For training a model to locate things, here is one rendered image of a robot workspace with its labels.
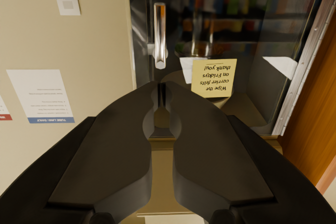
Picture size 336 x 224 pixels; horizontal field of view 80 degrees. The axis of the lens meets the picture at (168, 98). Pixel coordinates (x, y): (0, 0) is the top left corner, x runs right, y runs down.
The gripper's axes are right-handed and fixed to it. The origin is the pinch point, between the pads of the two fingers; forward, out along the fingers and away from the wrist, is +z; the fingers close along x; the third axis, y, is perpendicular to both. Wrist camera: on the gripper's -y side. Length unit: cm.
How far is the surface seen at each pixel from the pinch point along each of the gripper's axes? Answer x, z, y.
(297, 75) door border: 24.7, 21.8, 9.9
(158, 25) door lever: -0.4, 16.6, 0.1
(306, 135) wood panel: 31.6, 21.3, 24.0
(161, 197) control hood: -0.2, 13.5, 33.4
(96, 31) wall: -24, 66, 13
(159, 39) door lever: -0.2, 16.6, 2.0
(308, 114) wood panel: 31.6, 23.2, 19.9
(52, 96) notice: -47, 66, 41
